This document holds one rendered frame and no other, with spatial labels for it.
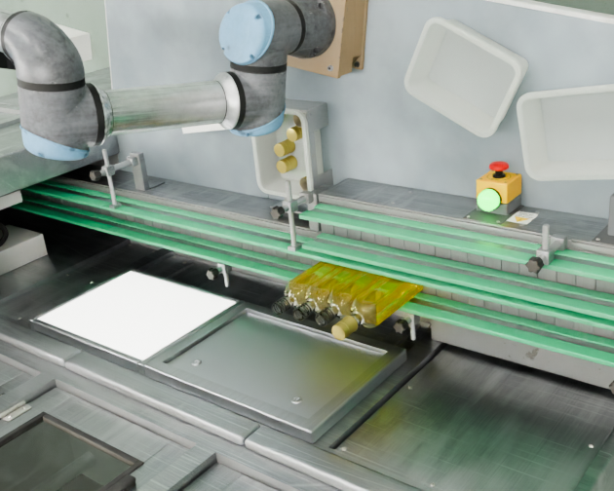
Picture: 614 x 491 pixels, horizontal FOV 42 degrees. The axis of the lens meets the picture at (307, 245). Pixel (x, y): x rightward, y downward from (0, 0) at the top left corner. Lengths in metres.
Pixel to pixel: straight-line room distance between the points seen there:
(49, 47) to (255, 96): 0.42
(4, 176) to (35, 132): 0.84
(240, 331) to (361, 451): 0.50
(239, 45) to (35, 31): 0.39
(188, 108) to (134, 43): 0.80
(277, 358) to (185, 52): 0.89
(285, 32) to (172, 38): 0.65
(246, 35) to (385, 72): 0.36
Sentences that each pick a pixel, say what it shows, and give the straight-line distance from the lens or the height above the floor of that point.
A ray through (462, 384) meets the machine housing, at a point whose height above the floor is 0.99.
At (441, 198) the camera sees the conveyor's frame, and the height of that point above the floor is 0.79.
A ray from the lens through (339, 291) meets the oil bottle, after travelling 1.69.
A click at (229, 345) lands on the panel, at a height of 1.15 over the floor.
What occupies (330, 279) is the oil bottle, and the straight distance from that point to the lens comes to 1.75.
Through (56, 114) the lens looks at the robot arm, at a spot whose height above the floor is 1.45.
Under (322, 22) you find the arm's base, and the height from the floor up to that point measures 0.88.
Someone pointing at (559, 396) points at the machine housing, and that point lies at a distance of 1.70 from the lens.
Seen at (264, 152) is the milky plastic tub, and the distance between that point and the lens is 2.03.
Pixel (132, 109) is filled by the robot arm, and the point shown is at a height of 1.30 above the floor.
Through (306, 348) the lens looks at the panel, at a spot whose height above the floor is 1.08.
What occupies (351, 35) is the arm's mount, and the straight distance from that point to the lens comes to 1.80.
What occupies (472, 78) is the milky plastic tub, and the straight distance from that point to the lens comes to 1.73.
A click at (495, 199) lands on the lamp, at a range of 1.67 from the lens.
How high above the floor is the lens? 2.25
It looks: 45 degrees down
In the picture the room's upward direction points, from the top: 121 degrees counter-clockwise
